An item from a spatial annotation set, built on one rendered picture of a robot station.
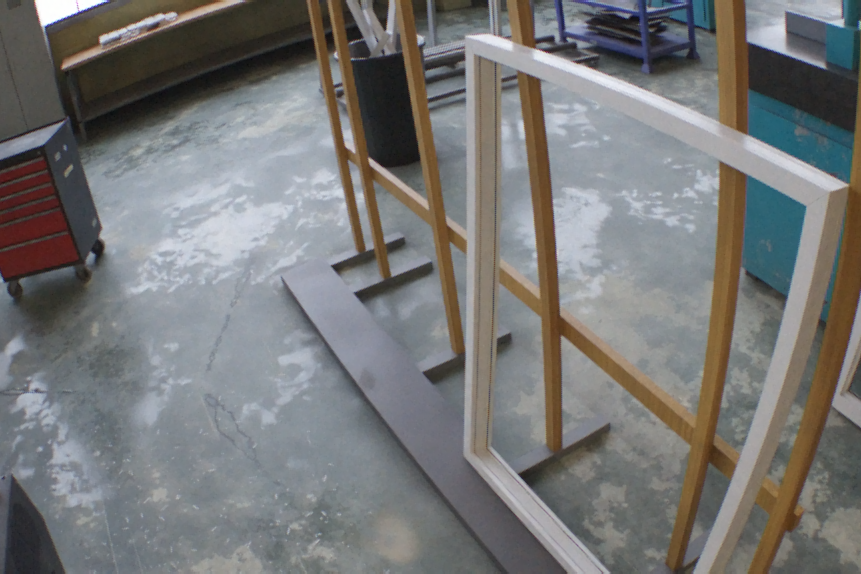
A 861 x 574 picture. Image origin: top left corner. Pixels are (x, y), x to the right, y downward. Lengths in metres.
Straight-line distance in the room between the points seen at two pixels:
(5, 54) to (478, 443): 6.59
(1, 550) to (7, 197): 3.68
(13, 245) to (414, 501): 3.07
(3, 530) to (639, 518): 2.00
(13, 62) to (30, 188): 3.69
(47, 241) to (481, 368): 2.99
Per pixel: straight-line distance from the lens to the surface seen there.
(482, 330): 2.27
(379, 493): 2.64
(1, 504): 1.03
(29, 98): 8.01
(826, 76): 2.78
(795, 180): 1.19
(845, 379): 2.86
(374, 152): 4.80
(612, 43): 6.59
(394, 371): 3.03
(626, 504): 2.51
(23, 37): 7.91
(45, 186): 4.36
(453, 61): 6.46
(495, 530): 2.39
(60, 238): 4.51
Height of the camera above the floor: 1.97
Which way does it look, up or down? 32 degrees down
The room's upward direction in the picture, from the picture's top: 10 degrees counter-clockwise
